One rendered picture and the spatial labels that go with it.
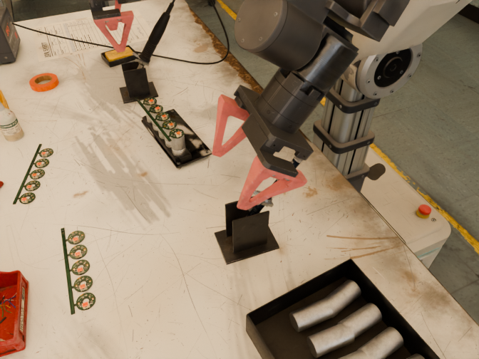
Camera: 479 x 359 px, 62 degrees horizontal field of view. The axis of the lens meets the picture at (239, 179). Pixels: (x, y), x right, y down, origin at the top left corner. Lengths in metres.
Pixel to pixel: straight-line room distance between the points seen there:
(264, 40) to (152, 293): 0.36
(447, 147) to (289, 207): 1.55
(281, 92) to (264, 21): 0.09
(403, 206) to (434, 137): 0.83
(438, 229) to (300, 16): 1.09
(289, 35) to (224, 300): 0.35
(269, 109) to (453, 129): 1.88
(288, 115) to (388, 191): 1.03
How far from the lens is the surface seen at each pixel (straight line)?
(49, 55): 1.14
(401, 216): 1.36
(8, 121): 0.85
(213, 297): 0.55
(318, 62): 0.41
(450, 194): 1.90
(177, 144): 0.69
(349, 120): 1.04
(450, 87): 2.60
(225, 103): 0.48
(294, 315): 0.51
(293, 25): 0.36
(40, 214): 0.71
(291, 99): 0.42
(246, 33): 0.37
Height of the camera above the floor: 1.24
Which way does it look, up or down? 45 degrees down
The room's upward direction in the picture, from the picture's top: straight up
